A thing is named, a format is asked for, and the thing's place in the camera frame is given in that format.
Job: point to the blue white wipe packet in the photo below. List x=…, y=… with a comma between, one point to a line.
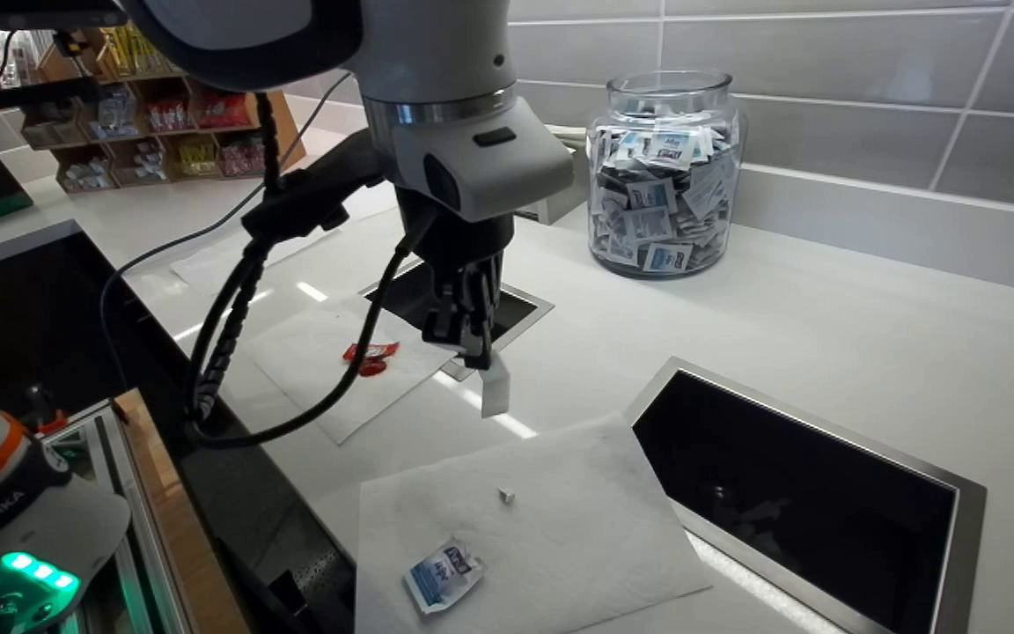
x=443, y=579

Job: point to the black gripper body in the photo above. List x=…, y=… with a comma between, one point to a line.
x=458, y=244

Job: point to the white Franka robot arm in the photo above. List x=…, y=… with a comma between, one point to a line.
x=438, y=57

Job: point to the red wrapper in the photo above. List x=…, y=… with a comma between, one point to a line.
x=366, y=358

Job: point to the white paper napkin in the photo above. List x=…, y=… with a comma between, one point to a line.
x=296, y=374
x=566, y=549

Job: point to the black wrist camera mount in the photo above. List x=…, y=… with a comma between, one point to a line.
x=308, y=195

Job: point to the glass jar of packets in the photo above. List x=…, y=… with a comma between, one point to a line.
x=663, y=187

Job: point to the snack display shelf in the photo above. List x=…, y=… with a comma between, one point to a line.
x=155, y=116

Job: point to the aluminium profile frame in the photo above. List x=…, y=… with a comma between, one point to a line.
x=140, y=549

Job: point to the wooden board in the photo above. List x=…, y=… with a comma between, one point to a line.
x=183, y=540

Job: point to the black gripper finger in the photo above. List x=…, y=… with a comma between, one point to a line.
x=481, y=317
x=446, y=312

